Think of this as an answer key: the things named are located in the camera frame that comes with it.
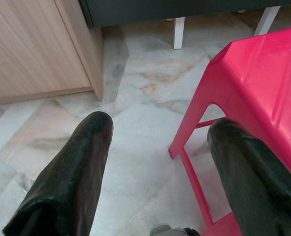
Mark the light wooden cabinet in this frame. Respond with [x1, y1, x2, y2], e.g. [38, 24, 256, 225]
[0, 0, 104, 108]

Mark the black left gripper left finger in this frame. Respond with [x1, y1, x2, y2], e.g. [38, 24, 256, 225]
[2, 111, 114, 236]

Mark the red plastic stool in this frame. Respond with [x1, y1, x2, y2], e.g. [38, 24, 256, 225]
[168, 26, 291, 236]

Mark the white furniture leg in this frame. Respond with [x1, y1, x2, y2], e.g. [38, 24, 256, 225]
[253, 6, 281, 36]
[173, 17, 186, 50]

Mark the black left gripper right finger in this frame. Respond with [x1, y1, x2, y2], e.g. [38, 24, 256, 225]
[207, 118, 291, 236]

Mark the dark grey cabinet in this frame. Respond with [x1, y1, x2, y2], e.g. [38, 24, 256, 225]
[80, 0, 291, 28]

